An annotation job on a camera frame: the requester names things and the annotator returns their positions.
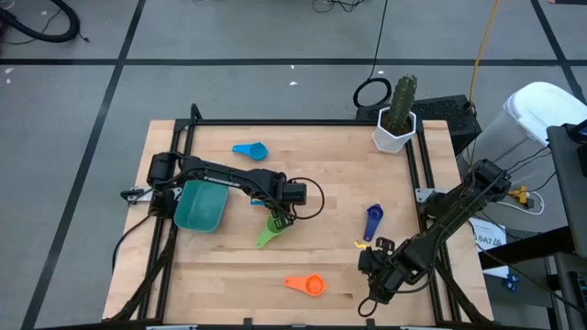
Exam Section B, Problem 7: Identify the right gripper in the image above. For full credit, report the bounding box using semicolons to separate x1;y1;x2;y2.
357;236;416;302

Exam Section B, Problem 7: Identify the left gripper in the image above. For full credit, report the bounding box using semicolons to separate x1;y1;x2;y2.
270;179;307;230

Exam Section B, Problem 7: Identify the dark blue measuring cup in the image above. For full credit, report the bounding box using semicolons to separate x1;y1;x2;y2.
362;203;384;243

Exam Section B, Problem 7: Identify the green measuring cup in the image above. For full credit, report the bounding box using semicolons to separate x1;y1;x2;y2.
255;214;288;250

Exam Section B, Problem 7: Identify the orange measuring cup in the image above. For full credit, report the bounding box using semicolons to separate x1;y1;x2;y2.
282;273;328;298

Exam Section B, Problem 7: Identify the light blue measuring cup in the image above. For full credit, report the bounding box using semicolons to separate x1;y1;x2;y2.
231;141;270;162

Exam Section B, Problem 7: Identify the teal plastic basket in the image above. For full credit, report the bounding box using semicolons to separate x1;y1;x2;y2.
172;179;230;234

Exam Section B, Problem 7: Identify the white hexagonal plant pot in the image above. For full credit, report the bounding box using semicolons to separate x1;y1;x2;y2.
371;106;417;155

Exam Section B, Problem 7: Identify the white paper sign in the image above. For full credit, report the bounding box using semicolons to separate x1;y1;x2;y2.
468;215;510;279

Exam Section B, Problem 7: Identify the green cactus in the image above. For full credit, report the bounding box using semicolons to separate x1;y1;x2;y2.
388;73;419;134

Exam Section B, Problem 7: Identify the yellow plug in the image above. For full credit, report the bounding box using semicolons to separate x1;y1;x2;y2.
507;185;532;208

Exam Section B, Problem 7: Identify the white trash bin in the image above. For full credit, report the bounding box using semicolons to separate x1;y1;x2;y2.
462;81;587;184

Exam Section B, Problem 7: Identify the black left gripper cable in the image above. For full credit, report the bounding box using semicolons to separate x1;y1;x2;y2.
287;177;327;221

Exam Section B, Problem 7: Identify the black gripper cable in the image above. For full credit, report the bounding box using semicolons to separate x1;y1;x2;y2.
287;177;327;221
357;292;391;318

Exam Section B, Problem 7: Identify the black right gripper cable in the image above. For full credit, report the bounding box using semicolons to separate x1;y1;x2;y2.
357;292;391;318

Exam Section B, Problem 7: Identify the black table frame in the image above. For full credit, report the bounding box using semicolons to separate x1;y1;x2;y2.
103;103;494;330

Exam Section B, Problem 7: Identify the white cable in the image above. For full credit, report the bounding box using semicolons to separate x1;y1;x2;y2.
494;190;546;216

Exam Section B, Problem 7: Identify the black coiled hanging cable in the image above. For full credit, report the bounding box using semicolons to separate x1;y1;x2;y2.
351;0;393;110

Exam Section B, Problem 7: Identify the black cable bundle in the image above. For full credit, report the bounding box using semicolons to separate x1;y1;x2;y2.
311;0;368;14

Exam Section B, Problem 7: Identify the long yellow cable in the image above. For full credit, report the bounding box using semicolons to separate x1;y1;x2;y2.
466;0;502;114

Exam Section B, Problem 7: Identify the thick black vacuum hose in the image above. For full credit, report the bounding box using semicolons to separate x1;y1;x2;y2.
0;0;83;45

